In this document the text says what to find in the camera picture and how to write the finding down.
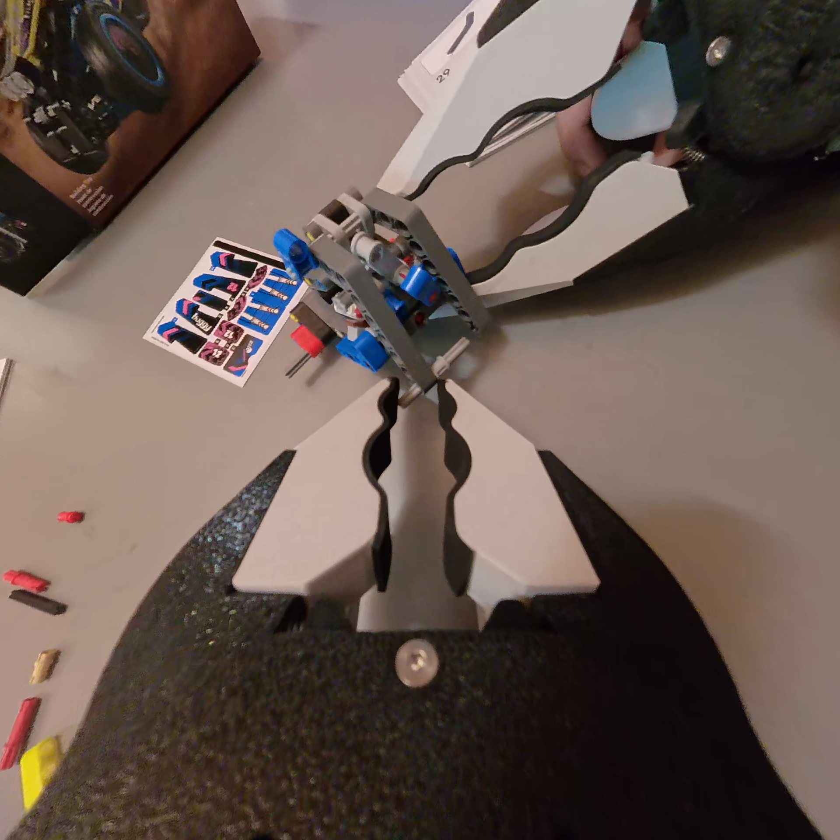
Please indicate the tan lego pin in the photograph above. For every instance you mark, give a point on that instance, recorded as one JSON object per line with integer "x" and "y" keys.
{"x": 44, "y": 665}

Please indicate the closed lego instruction booklet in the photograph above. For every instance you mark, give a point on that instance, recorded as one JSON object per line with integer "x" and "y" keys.
{"x": 4, "y": 384}

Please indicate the long red lego axle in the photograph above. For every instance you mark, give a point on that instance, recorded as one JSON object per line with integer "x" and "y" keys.
{"x": 19, "y": 732}

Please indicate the open lego instruction booklet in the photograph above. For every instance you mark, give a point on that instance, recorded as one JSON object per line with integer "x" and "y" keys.
{"x": 453, "y": 59}

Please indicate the black lego pin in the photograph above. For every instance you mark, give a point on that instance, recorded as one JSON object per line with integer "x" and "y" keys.
{"x": 38, "y": 602}

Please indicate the blue pink sticker sheet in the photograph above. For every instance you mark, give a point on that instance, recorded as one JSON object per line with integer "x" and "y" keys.
{"x": 223, "y": 308}

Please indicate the yellow lego piece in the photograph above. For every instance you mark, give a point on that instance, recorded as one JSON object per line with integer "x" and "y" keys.
{"x": 39, "y": 768}

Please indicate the lego set box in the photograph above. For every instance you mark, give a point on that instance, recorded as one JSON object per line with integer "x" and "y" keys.
{"x": 118, "y": 118}

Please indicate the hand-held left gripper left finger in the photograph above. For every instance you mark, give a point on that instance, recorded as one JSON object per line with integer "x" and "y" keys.
{"x": 308, "y": 518}

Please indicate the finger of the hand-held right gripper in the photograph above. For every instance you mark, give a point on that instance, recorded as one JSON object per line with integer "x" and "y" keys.
{"x": 525, "y": 59}
{"x": 610, "y": 223}

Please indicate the grey blue lego chassis assembly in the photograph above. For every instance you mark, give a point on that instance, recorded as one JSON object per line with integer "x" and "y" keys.
{"x": 394, "y": 289}

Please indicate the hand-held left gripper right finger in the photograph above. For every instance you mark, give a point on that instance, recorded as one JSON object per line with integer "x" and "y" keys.
{"x": 525, "y": 518}

